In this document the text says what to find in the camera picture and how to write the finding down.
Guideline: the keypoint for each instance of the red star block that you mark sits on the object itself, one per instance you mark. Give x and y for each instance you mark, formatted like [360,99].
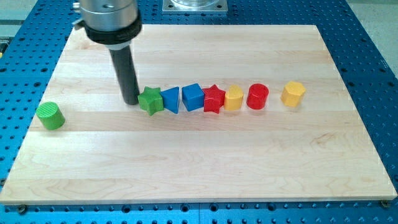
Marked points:
[213,99]

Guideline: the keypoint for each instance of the green star block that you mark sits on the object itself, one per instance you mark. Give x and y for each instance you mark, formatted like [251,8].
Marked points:
[150,100]

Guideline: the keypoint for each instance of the blue cube block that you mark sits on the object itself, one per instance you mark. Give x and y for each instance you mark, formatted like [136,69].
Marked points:
[193,97]

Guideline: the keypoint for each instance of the blue triangle block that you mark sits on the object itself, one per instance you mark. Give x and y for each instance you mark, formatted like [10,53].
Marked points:
[171,99]

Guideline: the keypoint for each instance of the yellow rounded block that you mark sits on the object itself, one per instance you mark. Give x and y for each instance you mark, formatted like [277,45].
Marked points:
[233,98]

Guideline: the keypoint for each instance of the red cylinder block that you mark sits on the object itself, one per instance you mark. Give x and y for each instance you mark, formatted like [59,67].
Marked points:
[257,96]

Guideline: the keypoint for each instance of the yellow hexagon block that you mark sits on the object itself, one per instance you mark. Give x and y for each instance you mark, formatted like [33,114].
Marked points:
[293,94]

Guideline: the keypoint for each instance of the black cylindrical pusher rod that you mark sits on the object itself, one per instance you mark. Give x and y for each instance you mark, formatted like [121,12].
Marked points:
[126,74]

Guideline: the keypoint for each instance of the light wooden board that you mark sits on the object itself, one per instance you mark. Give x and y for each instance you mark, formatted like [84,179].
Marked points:
[110,152]

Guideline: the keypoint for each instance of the green cylinder block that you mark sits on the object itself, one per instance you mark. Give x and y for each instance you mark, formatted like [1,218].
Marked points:
[50,115]

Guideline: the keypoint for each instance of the left board clamp screw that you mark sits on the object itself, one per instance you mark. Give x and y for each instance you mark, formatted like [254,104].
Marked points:
[22,209]

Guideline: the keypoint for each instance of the board clamp screw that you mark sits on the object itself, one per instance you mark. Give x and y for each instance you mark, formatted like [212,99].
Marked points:
[385,203]
[22,209]

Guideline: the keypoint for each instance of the right board clamp screw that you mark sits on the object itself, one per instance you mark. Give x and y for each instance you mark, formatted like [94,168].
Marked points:
[385,203]

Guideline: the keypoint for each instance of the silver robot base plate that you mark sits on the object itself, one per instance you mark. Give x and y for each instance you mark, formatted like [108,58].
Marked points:
[194,5]

